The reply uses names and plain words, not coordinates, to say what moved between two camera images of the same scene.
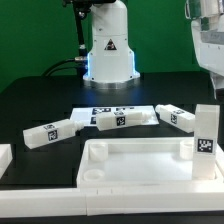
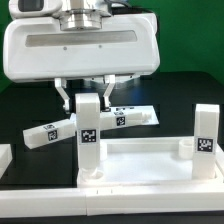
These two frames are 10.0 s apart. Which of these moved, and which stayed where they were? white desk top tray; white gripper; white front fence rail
Moved: white gripper
Stayed: white desk top tray; white front fence rail
